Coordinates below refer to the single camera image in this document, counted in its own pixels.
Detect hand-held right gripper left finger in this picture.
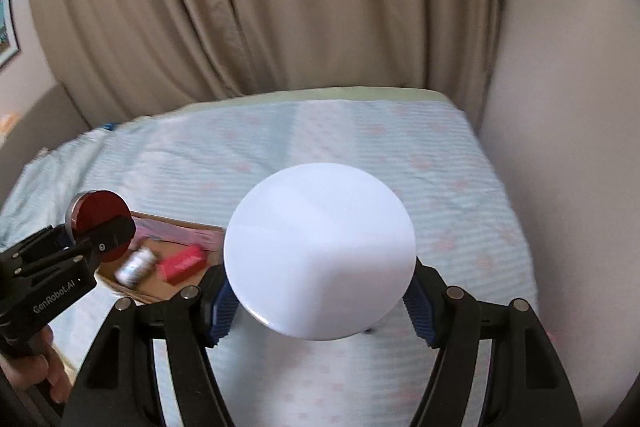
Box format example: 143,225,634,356
64,263,242,427

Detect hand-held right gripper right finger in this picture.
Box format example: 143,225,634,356
403,257,584,427

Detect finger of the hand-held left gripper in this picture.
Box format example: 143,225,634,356
64,215,135,266

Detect red round tin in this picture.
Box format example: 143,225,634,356
68,190,134,263

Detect cardboard box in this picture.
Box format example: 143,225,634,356
94,210,226,304

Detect white round disc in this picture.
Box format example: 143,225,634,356
223,162,418,341

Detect person's left hand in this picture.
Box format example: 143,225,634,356
0,325,74,404

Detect small white bottle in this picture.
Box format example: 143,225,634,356
114,247,156,286

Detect red small box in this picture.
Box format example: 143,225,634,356
162,246,207,284

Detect light blue patterned bedsheet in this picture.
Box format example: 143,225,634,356
0,88,538,427

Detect grey headboard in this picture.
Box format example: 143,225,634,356
0,83,92,188

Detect beige curtain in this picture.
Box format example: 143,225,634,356
26,0,506,128

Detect framed wall picture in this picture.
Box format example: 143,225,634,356
0,0,20,68

